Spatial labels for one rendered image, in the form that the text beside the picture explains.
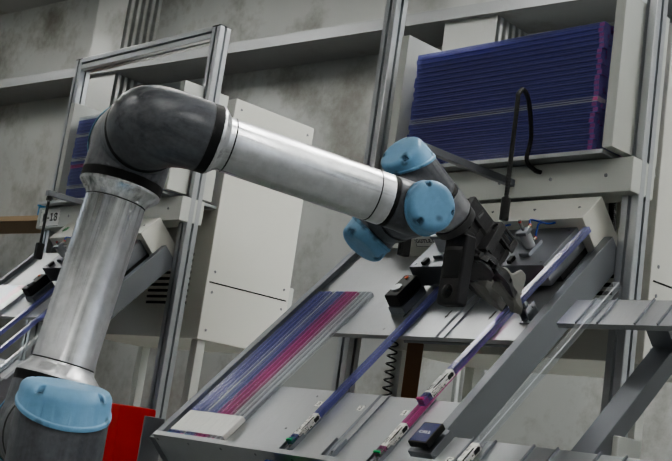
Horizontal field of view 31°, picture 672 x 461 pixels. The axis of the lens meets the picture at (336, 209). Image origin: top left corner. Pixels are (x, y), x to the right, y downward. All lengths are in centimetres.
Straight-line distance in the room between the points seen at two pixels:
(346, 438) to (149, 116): 80
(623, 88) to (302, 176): 97
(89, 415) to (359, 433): 75
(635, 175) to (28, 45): 700
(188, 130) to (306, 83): 519
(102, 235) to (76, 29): 695
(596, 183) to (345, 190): 89
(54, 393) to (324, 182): 45
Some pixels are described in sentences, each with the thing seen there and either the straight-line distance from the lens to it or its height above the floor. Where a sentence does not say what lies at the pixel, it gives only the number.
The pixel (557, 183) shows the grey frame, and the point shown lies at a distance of 250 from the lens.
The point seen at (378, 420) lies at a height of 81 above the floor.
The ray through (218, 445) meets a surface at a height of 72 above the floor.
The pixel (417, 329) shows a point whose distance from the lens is 239.
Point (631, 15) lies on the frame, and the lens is 250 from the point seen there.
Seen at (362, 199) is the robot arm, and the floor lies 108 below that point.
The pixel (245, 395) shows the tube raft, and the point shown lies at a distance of 244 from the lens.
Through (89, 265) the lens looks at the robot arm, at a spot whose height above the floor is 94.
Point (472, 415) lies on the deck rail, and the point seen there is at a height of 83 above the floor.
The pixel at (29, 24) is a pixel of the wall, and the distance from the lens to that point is 910.
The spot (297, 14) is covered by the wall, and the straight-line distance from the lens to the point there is 700.
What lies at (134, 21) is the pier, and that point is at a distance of 778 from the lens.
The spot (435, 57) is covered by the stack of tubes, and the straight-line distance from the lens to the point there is 278.
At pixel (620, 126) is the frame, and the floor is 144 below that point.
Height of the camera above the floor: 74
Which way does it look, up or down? 11 degrees up
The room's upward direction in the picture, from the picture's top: 8 degrees clockwise
